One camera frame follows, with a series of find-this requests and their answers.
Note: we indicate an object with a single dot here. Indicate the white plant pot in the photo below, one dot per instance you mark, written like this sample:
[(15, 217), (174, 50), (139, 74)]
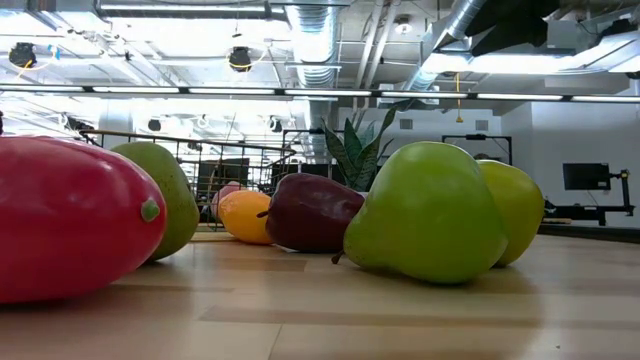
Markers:
[(362, 193)]

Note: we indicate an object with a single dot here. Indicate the long ceiling light strip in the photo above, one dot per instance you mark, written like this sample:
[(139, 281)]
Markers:
[(320, 92)]

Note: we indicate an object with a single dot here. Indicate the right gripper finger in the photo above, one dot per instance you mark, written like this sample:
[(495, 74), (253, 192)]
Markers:
[(520, 32), (520, 9)]

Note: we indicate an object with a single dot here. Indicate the green snake plant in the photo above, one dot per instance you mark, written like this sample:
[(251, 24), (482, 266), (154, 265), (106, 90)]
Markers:
[(357, 160)]

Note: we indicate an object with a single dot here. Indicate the pink-red peach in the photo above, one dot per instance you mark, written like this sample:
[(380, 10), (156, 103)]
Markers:
[(224, 196)]

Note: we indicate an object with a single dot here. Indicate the dull green avocado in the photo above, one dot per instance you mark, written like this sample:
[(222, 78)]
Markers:
[(172, 200)]

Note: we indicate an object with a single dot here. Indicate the slanted silver ventilation duct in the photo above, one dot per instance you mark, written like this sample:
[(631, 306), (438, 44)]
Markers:
[(450, 30)]

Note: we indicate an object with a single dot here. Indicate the black metal rig frame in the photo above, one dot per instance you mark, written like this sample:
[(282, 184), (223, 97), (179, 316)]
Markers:
[(475, 136)]

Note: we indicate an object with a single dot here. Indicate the grey wall vent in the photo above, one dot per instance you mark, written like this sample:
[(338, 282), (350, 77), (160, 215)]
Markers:
[(406, 124), (481, 125)]

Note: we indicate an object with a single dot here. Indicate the red-orange mango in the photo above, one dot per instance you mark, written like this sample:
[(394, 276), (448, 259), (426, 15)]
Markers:
[(75, 220)]

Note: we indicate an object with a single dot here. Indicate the yellow-orange mango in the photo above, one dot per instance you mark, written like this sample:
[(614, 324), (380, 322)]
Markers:
[(245, 217)]

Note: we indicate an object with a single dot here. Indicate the wide silver ventilation duct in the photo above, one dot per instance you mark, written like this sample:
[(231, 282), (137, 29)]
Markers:
[(312, 35)]

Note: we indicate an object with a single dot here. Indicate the dark red apple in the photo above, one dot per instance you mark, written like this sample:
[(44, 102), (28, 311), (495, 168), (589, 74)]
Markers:
[(310, 212)]

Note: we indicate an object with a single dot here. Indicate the black ceiling device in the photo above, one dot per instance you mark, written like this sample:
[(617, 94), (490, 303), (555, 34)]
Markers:
[(22, 54), (240, 59)]

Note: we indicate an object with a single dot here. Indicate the black metal table frame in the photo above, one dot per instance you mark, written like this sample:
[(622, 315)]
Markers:
[(600, 234)]

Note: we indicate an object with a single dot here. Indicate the black monitor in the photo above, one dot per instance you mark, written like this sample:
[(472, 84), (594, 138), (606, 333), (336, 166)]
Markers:
[(585, 176)]

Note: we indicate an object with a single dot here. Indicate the yellow-green apple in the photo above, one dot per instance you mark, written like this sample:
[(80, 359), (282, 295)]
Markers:
[(520, 210)]

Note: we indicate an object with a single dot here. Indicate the green pear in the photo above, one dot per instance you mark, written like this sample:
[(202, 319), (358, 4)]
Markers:
[(425, 215)]

